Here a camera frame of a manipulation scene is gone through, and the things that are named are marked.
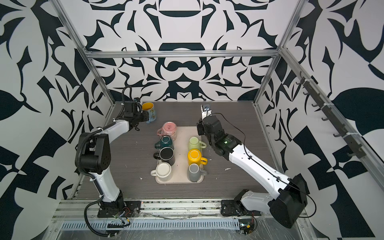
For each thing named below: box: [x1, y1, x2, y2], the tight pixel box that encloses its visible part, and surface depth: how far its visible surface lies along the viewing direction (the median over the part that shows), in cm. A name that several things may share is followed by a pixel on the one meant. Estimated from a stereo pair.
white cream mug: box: [150, 162, 172, 182], surface depth 81 cm
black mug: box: [153, 146, 176, 166], surface depth 85 cm
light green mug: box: [187, 136, 207, 155], surface depth 89 cm
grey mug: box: [188, 163, 208, 183], surface depth 80 cm
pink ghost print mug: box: [156, 121, 177, 141], surface depth 93 cm
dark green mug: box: [154, 135, 174, 149], surface depth 89 cm
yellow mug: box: [187, 148, 208, 166], surface depth 85 cm
